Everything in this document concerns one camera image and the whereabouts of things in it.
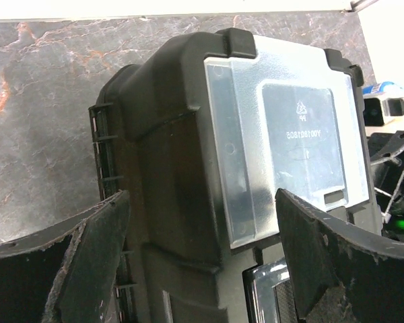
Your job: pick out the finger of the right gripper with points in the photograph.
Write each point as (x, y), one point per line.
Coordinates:
(386, 154)

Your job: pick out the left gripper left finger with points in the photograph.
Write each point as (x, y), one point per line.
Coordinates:
(65, 272)

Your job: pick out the black plastic tool box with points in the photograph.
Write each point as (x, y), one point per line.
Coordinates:
(201, 136)

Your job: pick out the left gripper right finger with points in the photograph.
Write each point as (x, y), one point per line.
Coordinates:
(338, 271)

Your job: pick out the blue wrapped paper roll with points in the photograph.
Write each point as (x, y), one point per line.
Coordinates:
(385, 89)

